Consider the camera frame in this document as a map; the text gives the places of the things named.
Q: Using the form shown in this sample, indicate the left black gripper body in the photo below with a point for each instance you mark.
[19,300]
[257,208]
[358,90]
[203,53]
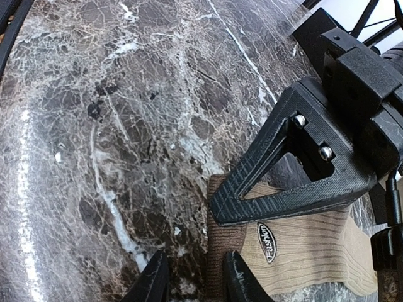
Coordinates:
[346,127]

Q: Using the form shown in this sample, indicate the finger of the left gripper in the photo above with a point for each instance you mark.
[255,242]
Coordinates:
[289,166]

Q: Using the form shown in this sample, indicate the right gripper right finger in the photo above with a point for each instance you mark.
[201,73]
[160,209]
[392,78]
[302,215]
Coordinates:
[240,284]

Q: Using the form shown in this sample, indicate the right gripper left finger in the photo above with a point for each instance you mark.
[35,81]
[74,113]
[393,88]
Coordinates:
[153,282]

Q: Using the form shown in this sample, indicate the tan brown sock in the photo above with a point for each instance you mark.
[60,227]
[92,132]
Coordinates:
[291,253]

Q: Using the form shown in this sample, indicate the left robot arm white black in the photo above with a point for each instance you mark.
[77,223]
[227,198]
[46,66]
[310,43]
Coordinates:
[386,244]

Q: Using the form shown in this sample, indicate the black front rail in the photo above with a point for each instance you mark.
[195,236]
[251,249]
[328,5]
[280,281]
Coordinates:
[13,15]

